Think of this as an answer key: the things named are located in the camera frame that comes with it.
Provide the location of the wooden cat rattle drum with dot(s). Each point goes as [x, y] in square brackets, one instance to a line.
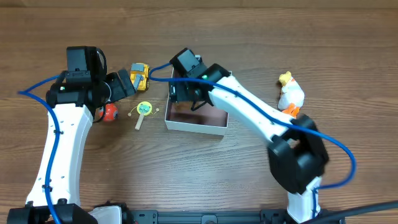
[144, 109]

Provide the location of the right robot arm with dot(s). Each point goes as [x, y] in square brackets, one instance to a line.
[297, 159]

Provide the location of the white plush duck toy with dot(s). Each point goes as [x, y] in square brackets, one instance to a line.
[291, 95]

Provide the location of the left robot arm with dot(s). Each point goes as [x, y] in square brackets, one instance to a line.
[84, 87]

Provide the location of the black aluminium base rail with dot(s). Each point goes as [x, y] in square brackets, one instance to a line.
[266, 216]

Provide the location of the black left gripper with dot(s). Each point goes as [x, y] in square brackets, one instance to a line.
[125, 83]

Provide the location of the white square box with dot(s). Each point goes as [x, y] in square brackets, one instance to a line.
[205, 120]

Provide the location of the red ball toy with eye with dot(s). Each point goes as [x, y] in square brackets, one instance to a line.
[108, 113]

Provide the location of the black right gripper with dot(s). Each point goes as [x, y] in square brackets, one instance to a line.
[179, 94]

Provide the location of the yellow and blue toy truck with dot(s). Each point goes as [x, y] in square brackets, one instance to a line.
[139, 76]

